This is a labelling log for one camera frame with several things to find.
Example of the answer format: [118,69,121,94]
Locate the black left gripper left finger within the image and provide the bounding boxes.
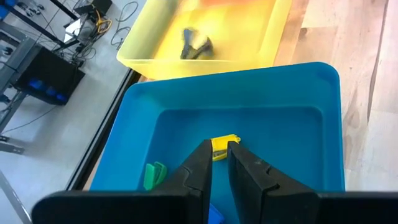
[155,139,214,224]

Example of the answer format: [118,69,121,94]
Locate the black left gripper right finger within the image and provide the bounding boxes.
[228,141,320,224]

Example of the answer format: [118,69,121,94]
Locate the yellow staple remover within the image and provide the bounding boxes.
[210,134,242,162]

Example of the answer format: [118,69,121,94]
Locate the green staple remover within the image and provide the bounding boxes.
[143,161,168,191]

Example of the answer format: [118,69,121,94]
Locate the black stapler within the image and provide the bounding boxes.
[179,27,215,60]

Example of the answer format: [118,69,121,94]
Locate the blue plastic bin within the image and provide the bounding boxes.
[89,61,346,224]

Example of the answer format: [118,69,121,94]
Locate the yellow translucent plastic bin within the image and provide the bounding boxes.
[116,0,293,80]

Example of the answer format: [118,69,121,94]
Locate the black computer tower blue lights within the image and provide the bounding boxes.
[12,45,86,106]

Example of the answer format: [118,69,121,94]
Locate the grey-legged workbench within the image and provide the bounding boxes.
[0,21,37,155]

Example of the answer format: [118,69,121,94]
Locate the black floor cable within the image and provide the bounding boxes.
[110,1,139,50]

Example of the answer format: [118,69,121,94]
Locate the yellow floor cable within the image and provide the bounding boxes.
[95,9,113,34]

